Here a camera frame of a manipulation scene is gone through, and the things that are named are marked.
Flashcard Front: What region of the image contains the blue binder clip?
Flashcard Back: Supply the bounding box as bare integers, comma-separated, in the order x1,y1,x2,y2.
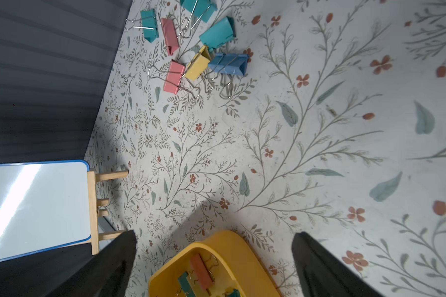
204,53,250,80
224,289,241,297

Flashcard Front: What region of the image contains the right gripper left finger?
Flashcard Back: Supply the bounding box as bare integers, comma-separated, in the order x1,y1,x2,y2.
42,230,137,297

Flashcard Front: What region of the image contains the yellow plastic storage tray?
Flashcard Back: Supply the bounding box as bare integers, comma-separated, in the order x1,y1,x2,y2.
148,230,280,297

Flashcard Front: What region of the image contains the yellow binder clip centre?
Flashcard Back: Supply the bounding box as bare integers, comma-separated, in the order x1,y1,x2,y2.
183,45,211,82

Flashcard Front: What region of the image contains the wooden easel stand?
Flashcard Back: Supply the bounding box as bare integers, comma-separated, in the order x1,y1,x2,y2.
87,170,129,256

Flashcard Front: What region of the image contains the small whiteboard blue frame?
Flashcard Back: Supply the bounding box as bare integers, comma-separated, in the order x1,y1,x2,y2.
0,160,92,262

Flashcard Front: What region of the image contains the teal binder clip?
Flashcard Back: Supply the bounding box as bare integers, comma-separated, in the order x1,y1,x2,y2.
180,0,217,38
199,17,236,52
178,272,196,297
125,9,159,43

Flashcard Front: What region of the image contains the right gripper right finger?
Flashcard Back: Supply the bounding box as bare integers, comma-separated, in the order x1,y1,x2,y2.
291,232,382,297

